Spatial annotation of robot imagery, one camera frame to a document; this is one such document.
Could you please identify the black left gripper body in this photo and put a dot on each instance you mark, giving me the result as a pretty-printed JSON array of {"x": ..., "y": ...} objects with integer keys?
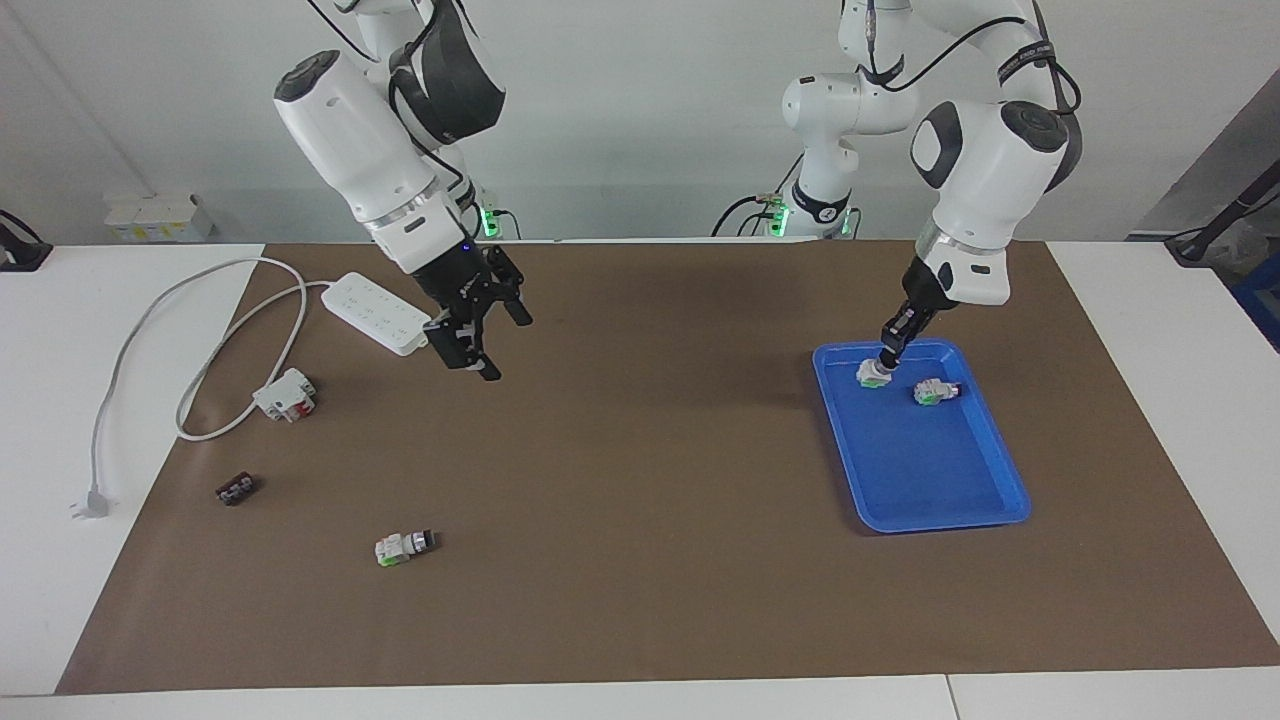
[{"x": 920, "y": 300}]

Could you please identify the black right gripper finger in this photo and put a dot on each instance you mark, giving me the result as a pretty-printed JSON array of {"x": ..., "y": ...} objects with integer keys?
[
  {"x": 465, "y": 350},
  {"x": 510, "y": 290}
]

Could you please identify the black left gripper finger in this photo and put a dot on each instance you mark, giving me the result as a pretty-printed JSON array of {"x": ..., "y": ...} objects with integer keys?
[{"x": 892, "y": 350}]

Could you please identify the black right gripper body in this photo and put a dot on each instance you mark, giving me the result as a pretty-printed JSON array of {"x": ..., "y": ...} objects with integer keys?
[{"x": 458, "y": 285}]

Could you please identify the white orange push-button switch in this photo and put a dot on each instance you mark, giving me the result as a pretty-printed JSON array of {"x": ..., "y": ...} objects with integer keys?
[{"x": 870, "y": 376}]

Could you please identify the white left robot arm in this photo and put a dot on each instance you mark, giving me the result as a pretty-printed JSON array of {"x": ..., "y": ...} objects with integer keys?
[{"x": 990, "y": 170}]

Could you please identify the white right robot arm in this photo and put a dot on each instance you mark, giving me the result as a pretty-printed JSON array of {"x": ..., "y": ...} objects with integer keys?
[{"x": 360, "y": 130}]

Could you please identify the white power strip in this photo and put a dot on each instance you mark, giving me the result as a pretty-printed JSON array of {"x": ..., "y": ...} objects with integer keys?
[{"x": 385, "y": 315}]

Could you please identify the blue plastic tray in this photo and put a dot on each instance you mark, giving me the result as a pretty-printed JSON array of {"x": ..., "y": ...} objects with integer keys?
[{"x": 920, "y": 470}]

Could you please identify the white red circuit breaker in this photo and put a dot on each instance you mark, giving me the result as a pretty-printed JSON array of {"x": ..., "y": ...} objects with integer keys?
[{"x": 282, "y": 396}]

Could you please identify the brown paper table mat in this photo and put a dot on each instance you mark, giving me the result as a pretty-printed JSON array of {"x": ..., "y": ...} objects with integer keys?
[{"x": 640, "y": 500}]

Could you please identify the small black terminal block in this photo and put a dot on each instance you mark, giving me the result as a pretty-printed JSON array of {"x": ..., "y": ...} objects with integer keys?
[{"x": 236, "y": 490}]

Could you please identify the stack of white boxes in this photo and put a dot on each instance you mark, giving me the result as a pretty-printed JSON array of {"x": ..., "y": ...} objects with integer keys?
[{"x": 155, "y": 215}]

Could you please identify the blue crate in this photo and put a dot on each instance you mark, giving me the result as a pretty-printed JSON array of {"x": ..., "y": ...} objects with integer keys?
[{"x": 1262, "y": 300}]

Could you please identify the white green push-button switch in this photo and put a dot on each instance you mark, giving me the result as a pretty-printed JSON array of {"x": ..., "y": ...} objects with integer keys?
[
  {"x": 400, "y": 549},
  {"x": 934, "y": 393}
]

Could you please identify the black clamp mount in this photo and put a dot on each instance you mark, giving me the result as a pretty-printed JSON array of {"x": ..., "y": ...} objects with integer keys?
[{"x": 20, "y": 250}]

